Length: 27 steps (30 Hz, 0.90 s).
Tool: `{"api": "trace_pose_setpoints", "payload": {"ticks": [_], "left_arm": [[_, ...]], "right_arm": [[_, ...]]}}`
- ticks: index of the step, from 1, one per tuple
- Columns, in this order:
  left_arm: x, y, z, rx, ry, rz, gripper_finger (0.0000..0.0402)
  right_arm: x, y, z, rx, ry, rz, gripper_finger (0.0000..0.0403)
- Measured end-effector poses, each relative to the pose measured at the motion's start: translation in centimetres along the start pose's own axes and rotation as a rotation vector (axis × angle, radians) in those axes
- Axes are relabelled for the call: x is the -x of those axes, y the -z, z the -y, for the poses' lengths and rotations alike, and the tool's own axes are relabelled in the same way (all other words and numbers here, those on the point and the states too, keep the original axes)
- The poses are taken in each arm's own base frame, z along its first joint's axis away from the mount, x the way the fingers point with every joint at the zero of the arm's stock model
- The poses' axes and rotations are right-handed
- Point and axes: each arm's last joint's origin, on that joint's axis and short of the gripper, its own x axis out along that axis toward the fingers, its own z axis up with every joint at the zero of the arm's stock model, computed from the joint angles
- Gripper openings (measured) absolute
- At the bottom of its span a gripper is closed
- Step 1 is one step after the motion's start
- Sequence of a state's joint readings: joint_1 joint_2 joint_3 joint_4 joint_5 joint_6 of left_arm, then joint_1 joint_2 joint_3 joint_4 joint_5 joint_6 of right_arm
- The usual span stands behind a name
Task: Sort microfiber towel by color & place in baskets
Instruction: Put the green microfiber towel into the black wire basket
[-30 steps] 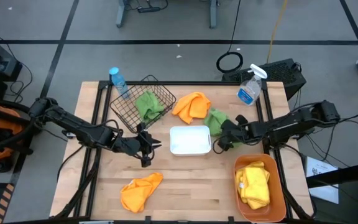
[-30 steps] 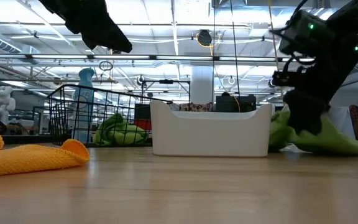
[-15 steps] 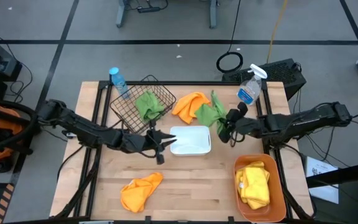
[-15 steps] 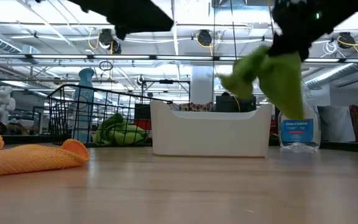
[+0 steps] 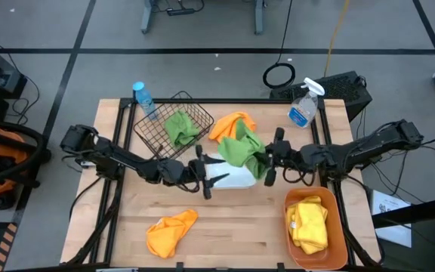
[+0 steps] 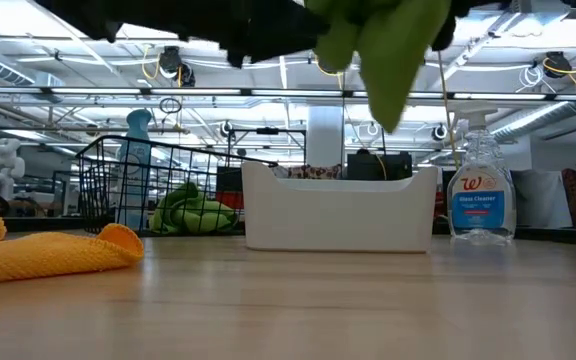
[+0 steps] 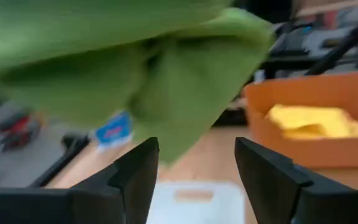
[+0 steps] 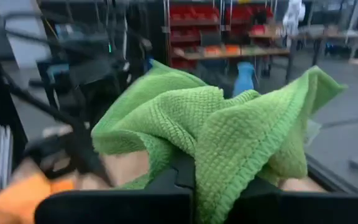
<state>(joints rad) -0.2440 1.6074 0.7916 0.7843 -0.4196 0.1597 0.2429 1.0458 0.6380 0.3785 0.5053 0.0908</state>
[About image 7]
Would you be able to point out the white plastic bin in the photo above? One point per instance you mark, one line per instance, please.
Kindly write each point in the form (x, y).
(197, 211)

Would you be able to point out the black metal table frame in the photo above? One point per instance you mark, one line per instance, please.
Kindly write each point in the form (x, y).
(57, 168)

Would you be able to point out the yellow microfiber towel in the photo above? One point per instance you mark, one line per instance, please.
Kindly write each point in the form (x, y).
(315, 121)

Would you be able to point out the red black tool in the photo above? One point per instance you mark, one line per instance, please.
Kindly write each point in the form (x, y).
(19, 129)

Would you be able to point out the green microfiber towel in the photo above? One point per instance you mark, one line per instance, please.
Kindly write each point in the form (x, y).
(182, 77)

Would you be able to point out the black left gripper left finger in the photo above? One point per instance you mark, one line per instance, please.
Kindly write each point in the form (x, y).
(135, 186)

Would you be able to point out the orange plastic bin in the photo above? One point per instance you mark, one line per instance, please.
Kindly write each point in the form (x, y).
(306, 152)

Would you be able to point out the clear glass cleaner spray bottle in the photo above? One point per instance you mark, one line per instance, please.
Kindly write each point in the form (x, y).
(113, 129)

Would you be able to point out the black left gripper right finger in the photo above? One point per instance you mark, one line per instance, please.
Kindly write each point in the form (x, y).
(266, 186)

